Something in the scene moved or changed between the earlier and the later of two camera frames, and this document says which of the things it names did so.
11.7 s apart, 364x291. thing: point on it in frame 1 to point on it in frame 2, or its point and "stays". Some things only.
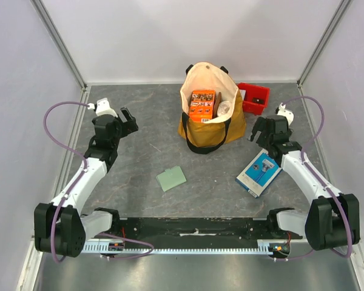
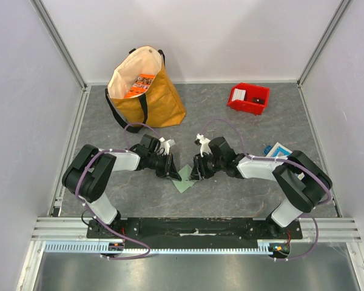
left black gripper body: (121, 131) to (161, 164)
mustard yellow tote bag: (207, 137) to (141, 93)
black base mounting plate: (196, 232) stays
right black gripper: (261, 133) to (200, 167)
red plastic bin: (256, 97) stays
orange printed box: (202, 105) to (141, 86)
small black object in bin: (258, 100) stays
